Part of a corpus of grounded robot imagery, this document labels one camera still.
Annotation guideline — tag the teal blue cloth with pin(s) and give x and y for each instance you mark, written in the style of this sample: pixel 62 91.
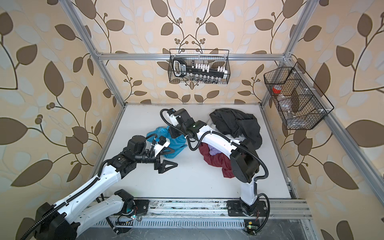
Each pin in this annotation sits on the teal blue cloth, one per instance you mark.
pixel 177 144

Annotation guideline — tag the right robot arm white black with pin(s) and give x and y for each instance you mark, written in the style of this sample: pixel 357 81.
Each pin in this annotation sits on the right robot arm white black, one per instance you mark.
pixel 246 165

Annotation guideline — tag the lavender cloth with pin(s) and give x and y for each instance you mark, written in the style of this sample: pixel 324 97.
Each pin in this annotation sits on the lavender cloth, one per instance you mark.
pixel 213 151

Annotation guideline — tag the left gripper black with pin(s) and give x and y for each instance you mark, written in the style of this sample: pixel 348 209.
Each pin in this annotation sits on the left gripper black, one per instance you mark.
pixel 163 169

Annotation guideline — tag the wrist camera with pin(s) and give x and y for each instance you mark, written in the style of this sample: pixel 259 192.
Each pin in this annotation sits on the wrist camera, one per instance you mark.
pixel 171 116
pixel 160 144

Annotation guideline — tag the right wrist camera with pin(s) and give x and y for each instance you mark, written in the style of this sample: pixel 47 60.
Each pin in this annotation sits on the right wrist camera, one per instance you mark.
pixel 171 116

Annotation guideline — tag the clear bottle red cap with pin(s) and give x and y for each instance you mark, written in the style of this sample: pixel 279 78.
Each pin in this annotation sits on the clear bottle red cap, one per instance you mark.
pixel 286 104

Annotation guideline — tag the dark grey cloth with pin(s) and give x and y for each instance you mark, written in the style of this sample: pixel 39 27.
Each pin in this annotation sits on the dark grey cloth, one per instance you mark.
pixel 237 123

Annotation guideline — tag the black wire basket right wall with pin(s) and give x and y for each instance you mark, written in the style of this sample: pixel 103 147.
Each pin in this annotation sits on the black wire basket right wall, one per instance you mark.
pixel 312 103

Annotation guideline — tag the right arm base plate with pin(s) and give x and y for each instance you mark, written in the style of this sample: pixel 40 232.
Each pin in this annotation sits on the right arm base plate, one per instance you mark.
pixel 238 208

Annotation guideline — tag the maroon cloth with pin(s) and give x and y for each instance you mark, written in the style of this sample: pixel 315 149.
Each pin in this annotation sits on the maroon cloth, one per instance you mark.
pixel 219 161

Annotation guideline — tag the black wire basket back wall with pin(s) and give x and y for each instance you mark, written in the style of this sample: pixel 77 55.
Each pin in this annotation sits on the black wire basket back wall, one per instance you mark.
pixel 214 57

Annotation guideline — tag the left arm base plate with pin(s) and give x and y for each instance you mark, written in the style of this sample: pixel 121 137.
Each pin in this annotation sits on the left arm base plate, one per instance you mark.
pixel 136 207

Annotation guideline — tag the black wire basket wall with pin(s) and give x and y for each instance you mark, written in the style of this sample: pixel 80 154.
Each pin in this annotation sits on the black wire basket wall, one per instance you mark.
pixel 312 103
pixel 214 57

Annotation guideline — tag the black socket tool set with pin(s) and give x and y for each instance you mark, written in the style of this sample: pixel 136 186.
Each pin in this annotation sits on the black socket tool set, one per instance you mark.
pixel 180 68

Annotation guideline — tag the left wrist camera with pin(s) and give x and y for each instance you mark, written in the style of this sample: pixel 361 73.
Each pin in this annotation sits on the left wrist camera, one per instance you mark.
pixel 160 144

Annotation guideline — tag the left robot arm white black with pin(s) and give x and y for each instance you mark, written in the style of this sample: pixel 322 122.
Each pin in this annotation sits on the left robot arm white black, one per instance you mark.
pixel 71 216

